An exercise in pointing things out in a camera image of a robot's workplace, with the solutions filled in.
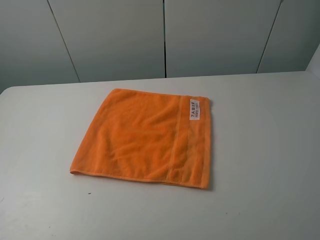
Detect orange terry towel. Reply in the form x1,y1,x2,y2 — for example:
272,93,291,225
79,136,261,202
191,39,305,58
69,88,212,189

